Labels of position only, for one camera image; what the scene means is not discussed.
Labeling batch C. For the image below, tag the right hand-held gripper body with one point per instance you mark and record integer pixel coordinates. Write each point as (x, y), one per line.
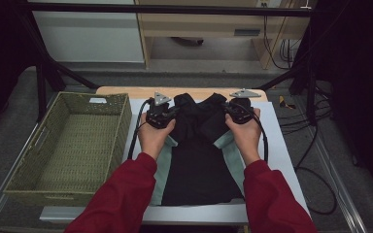
(241, 111)

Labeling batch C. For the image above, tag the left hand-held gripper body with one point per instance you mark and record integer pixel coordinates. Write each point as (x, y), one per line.
(158, 115)

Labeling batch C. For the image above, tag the black horizontal frame bar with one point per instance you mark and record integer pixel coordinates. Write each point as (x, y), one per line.
(175, 9)

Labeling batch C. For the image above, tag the person's right hand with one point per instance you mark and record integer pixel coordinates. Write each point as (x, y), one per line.
(247, 139)

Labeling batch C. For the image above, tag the light wooden table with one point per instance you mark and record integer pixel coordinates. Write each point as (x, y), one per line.
(200, 91)

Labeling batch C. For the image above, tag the yellow and black tape piece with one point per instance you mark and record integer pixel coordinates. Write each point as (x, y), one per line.
(285, 103)

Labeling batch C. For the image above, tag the green woven basket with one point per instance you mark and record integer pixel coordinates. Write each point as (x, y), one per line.
(74, 152)

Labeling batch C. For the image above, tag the light wooden desk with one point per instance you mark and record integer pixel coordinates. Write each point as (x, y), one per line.
(204, 27)

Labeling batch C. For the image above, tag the person's left hand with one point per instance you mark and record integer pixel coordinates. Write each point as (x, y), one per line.
(153, 139)

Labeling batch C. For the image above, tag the white cabinet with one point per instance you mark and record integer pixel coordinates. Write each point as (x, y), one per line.
(87, 39)

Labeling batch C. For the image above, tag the black curtain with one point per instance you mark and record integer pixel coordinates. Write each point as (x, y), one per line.
(0, 48)
(362, 81)

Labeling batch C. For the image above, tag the white basket label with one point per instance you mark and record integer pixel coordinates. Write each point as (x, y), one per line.
(97, 100)

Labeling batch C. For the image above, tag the white table board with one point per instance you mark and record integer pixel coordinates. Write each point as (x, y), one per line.
(278, 149)

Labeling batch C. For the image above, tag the black metal stand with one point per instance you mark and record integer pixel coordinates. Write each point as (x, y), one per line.
(41, 90)
(311, 97)

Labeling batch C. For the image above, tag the wall socket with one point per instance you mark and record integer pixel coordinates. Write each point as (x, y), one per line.
(264, 3)

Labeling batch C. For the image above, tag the black and mint green shirt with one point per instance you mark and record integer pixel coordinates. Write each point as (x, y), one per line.
(200, 168)

